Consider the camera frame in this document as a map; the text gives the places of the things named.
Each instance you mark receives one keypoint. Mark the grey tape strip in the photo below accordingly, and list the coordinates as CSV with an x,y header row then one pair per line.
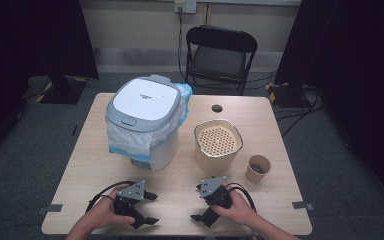
x,y
302,205
50,208

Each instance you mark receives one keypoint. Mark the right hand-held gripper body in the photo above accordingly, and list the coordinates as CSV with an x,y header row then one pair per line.
x,y
211,185

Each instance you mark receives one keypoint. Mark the white trash bin grey lid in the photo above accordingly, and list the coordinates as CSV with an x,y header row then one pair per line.
x,y
143,100

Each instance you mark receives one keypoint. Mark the black folding chair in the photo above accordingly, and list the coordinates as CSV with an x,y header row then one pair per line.
x,y
220,60

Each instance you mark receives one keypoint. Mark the brown paper cup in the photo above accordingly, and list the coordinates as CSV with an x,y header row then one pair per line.
x,y
255,176

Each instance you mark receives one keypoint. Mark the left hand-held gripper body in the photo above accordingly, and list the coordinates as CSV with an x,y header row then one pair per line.
x,y
131,191

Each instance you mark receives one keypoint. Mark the black stand base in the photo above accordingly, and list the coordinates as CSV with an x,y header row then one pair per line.
x,y
63,91
286,95

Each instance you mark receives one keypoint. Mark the dark tea residue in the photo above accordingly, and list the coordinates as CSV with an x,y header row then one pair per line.
x,y
257,168

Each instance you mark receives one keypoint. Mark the beige strainer bucket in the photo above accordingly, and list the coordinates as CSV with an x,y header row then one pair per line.
x,y
215,160

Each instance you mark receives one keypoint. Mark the person's left hand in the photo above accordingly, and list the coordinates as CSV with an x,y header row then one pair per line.
x,y
105,211

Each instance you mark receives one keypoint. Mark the person's right hand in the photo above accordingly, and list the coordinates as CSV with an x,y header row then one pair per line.
x,y
240,210

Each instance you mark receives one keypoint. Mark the white wall socket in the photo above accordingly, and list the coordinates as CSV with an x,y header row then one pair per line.
x,y
185,5

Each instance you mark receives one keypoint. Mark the black curtain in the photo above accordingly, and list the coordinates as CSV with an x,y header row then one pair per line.
x,y
30,40
356,66

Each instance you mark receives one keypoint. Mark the white blue plastic bin liner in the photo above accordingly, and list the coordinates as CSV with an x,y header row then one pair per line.
x,y
130,140

